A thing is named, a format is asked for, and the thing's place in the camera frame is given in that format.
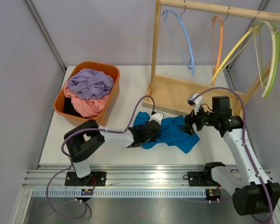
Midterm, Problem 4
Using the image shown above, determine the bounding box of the cream yellow hanger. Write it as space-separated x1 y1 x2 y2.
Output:
211 22 260 86

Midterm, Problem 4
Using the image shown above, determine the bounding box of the lilac t shirt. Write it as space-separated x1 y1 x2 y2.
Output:
68 69 114 100

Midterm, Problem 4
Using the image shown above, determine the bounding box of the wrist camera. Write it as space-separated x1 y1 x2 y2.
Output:
187 94 203 115
149 112 164 125

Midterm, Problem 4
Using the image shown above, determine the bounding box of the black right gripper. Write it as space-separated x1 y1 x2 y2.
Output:
180 102 218 136

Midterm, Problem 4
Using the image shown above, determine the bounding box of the wooden clothes rack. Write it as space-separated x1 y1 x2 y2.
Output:
142 0 280 115

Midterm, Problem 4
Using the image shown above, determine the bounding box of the black t shirt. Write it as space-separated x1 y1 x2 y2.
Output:
63 97 84 118

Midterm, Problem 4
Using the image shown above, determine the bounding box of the orange plastic basket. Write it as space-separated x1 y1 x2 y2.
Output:
53 61 121 128

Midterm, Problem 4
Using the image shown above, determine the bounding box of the aluminium mounting rail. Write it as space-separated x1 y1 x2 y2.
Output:
14 164 280 224

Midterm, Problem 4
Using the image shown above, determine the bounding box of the light blue hanger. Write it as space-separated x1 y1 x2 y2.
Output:
161 0 196 77

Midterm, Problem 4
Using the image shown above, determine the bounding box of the orange brown hanger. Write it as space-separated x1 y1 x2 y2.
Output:
211 6 231 77

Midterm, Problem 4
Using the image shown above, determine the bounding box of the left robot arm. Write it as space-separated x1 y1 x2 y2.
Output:
61 119 161 187

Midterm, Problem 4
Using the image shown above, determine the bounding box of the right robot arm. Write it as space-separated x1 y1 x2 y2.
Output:
181 94 280 216

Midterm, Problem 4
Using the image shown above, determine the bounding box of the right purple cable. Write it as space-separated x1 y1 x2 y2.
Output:
193 87 273 224

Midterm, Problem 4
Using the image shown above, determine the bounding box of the blue t shirt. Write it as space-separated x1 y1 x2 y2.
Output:
128 112 200 154

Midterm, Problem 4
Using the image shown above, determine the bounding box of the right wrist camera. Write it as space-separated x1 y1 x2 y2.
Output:
187 94 203 115

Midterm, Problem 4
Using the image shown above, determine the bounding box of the pink t shirt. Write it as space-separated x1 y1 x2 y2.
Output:
63 81 110 119

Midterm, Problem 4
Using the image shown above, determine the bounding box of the lime green hanger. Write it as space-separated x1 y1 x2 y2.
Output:
256 20 280 98

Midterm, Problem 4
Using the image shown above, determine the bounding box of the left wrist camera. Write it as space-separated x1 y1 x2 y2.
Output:
149 112 164 125

